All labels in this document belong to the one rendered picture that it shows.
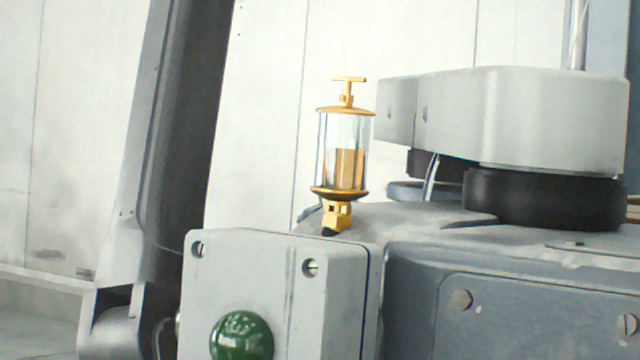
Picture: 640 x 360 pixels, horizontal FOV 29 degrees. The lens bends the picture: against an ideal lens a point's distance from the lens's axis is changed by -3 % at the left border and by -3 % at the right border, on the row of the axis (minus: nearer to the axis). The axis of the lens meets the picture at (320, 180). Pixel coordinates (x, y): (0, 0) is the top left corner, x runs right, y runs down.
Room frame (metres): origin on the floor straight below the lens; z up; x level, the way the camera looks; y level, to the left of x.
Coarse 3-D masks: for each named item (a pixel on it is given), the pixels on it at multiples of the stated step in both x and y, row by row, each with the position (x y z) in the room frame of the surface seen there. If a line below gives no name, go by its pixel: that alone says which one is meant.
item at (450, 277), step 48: (384, 240) 0.60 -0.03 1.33; (432, 240) 0.56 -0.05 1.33; (480, 240) 0.55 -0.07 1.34; (528, 240) 0.57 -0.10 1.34; (576, 240) 0.57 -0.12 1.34; (624, 240) 0.59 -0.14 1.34; (384, 288) 0.56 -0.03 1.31; (432, 288) 0.55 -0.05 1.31; (480, 288) 0.54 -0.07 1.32; (528, 288) 0.52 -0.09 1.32; (576, 288) 0.51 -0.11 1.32; (624, 288) 0.50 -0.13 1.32; (384, 336) 0.56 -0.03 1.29; (432, 336) 0.55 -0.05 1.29; (480, 336) 0.53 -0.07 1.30; (528, 336) 0.52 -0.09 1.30; (576, 336) 0.51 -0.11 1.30; (624, 336) 0.50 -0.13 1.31
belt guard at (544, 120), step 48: (384, 96) 1.03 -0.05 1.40; (432, 96) 0.82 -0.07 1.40; (480, 96) 0.68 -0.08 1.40; (528, 96) 0.65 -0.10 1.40; (576, 96) 0.65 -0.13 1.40; (624, 96) 0.66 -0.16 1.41; (432, 144) 0.80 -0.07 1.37; (480, 144) 0.67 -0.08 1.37; (528, 144) 0.65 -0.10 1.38; (576, 144) 0.65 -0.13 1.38; (624, 144) 0.67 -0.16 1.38
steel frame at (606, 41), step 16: (592, 0) 5.48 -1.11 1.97; (608, 0) 5.44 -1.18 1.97; (624, 0) 5.40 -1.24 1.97; (592, 16) 5.48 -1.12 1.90; (608, 16) 5.43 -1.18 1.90; (624, 16) 5.39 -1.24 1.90; (592, 32) 5.47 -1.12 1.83; (608, 32) 5.43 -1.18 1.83; (624, 32) 5.39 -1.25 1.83; (592, 48) 5.47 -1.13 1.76; (608, 48) 5.43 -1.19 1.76; (624, 48) 5.39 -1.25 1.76; (560, 64) 5.55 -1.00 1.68; (592, 64) 5.47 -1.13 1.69; (608, 64) 5.43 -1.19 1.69; (624, 64) 5.39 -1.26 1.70; (624, 160) 5.78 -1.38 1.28; (624, 176) 5.78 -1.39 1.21
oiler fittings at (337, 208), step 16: (336, 80) 0.62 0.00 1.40; (352, 80) 0.61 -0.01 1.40; (352, 96) 0.61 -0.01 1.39; (320, 112) 0.61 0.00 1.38; (336, 112) 0.60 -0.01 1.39; (352, 112) 0.60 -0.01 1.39; (368, 112) 0.61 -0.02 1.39; (320, 192) 0.61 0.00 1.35; (336, 192) 0.60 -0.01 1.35; (352, 192) 0.60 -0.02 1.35; (368, 192) 0.61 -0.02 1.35; (336, 208) 0.61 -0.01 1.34; (336, 224) 0.61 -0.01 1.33
